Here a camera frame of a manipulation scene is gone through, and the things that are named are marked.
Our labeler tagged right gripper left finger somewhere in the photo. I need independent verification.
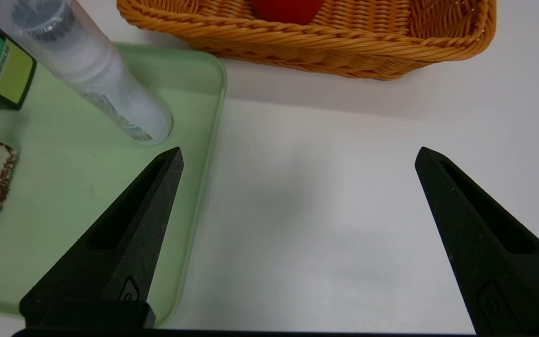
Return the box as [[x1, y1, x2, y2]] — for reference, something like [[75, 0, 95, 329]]
[[19, 147, 185, 328]]

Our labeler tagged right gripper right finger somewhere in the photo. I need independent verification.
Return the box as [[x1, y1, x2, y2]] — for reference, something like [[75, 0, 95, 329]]
[[415, 147, 539, 335]]

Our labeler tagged red apple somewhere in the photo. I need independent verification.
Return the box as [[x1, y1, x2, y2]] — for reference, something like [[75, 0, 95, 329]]
[[250, 0, 326, 25]]

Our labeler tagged orange wicker basket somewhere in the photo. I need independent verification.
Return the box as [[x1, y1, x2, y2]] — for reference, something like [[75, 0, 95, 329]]
[[117, 0, 497, 80]]

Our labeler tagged light green plastic tray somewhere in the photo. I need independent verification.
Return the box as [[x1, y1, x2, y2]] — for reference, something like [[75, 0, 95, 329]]
[[0, 42, 228, 328]]

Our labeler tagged white bottle with clear cap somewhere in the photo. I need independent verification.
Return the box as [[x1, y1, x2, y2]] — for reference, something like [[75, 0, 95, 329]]
[[0, 0, 173, 146]]

